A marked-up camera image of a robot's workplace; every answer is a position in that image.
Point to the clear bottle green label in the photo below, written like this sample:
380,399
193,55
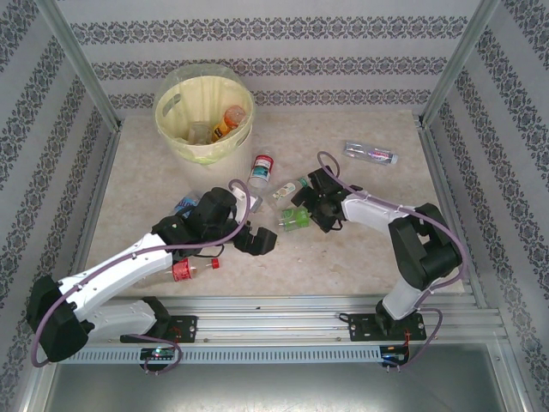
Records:
293,218

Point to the orange juice bottle yellow label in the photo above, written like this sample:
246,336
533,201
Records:
233,116

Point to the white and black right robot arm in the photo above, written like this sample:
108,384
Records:
424,257

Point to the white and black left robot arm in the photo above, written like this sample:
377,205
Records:
116,270

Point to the cream plastic waste bin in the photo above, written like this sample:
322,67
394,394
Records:
223,171

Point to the clear bottle white leaf label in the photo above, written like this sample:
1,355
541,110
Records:
285,189

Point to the water bottle large blue label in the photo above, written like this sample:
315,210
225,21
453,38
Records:
186,205

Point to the bottle with teal red label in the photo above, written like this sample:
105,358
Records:
261,169

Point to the cola bottle red label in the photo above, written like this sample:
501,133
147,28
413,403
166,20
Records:
182,271

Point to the clear bottle purple label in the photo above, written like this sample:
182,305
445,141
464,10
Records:
369,152

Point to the small green circuit board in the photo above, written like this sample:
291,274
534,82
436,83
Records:
158,354
394,359

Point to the grey metal base panel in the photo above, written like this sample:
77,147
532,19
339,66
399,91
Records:
279,390

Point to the pale yellow plastic basket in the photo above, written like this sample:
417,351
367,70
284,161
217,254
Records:
201,68

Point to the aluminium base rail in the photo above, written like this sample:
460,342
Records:
279,326

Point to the aluminium side rail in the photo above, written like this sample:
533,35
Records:
91,214
430,143

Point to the aluminium corner post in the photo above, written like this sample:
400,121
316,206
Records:
456,64
81,64

